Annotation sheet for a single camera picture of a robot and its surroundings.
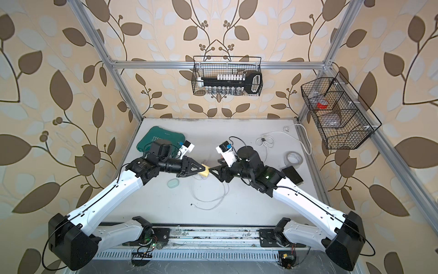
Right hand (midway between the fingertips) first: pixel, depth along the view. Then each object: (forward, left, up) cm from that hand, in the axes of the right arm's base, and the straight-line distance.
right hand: (214, 165), depth 71 cm
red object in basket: (+25, -52, +9) cm, 58 cm away
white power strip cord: (+41, -57, -27) cm, 75 cm away
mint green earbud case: (+3, +24, -22) cm, 32 cm away
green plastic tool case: (+37, +39, -19) cm, 57 cm away
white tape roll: (+16, -45, -23) cm, 52 cm away
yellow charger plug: (-3, +3, 0) cm, 5 cm away
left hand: (-2, +5, +2) cm, 6 cm away
